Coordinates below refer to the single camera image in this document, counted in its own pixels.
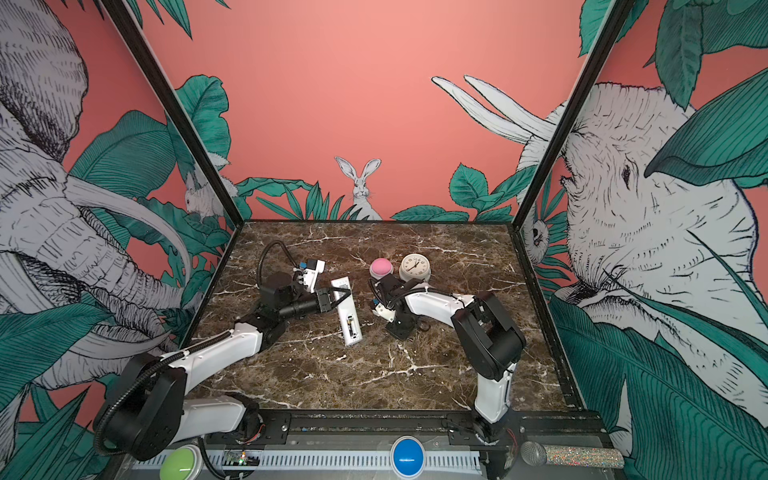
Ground white remote control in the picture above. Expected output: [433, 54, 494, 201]
[331, 277, 363, 346]

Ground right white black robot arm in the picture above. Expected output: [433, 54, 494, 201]
[368, 274, 527, 444]

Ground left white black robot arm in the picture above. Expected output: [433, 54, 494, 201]
[93, 273, 352, 460]

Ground pink push button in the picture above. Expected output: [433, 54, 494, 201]
[369, 258, 394, 280]

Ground white round alarm clock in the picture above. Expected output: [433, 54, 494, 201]
[398, 253, 431, 282]

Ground blue push button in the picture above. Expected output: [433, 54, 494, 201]
[390, 436, 426, 479]

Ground small green circuit board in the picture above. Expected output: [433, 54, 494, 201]
[222, 450, 260, 468]

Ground glittery silver microphone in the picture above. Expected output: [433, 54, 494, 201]
[519, 441, 625, 469]

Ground green push button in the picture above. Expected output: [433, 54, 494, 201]
[159, 444, 203, 480]

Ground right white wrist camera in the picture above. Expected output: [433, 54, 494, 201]
[373, 300, 396, 322]

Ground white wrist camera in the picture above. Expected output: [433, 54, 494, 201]
[298, 259, 325, 293]
[373, 300, 396, 322]

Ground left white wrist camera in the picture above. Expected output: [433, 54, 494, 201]
[298, 259, 325, 293]

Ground black front mounting rail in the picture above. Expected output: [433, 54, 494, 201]
[119, 409, 601, 448]

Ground white slotted cable duct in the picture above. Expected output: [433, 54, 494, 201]
[131, 448, 484, 473]

